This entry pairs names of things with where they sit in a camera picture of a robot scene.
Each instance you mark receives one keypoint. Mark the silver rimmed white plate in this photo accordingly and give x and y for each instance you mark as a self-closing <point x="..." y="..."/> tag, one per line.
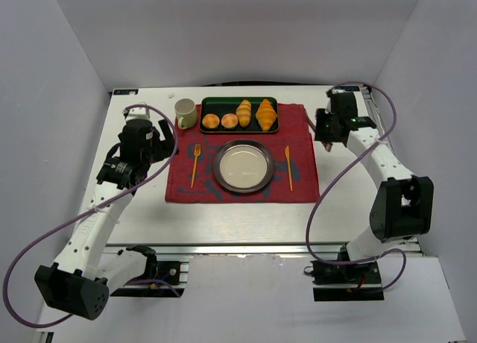
<point x="243" y="166"/>

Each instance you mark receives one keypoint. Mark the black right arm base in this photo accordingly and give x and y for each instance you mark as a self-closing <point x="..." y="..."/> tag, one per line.
<point x="349" y="283"/>

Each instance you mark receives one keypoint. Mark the orange plastic knife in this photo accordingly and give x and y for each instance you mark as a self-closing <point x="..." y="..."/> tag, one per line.
<point x="288" y="160"/>

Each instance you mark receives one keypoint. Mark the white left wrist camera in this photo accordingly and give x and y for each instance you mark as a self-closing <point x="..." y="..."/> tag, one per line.
<point x="133" y="113"/>

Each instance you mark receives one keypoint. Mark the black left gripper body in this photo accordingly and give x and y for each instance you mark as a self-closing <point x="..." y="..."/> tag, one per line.
<point x="164" y="141"/>

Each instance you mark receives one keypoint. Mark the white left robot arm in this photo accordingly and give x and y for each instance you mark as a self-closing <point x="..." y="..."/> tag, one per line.
<point x="76" y="282"/>

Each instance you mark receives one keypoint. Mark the round bun right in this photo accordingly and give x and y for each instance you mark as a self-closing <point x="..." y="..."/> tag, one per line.
<point x="229" y="121"/>

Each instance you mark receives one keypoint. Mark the blue label right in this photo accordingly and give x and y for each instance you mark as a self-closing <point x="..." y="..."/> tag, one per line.
<point x="348" y="88"/>

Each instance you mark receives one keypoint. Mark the large striped croissant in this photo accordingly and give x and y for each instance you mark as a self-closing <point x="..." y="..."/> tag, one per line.
<point x="266" y="115"/>

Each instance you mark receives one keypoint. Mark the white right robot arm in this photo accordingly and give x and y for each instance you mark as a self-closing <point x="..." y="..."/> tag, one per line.
<point x="345" y="256"/>

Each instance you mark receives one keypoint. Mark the round bun left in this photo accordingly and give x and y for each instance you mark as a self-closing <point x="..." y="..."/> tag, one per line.
<point x="211" y="121"/>

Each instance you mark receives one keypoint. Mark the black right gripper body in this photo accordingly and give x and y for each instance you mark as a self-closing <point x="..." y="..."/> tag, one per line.
<point x="324" y="130"/>

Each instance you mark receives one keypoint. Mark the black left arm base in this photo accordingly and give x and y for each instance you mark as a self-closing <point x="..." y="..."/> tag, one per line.
<point x="168" y="281"/>

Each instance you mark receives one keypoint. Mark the blue label left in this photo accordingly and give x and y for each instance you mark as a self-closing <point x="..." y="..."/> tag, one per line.
<point x="125" y="91"/>

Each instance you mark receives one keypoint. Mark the small striped bread roll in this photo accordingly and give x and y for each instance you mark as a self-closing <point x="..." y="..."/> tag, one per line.
<point x="243" y="113"/>

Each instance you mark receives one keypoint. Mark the round bun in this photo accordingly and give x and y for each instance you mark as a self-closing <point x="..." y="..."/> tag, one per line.
<point x="229" y="121"/>
<point x="211" y="121"/>

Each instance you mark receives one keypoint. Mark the light green mug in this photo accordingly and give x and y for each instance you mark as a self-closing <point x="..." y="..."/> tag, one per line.
<point x="186" y="113"/>

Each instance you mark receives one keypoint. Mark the red patterned placemat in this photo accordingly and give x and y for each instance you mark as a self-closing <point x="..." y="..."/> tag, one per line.
<point x="293" y="131"/>

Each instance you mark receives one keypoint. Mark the blue label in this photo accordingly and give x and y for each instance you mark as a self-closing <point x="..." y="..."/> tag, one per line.
<point x="125" y="91"/>
<point x="348" y="88"/>

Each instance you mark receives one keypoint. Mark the orange plastic fork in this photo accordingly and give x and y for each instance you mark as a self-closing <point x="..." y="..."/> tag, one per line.
<point x="197" y="153"/>

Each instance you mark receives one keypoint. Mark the aluminium table rail front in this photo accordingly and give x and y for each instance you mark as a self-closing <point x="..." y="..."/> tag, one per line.
<point x="411" y="247"/>

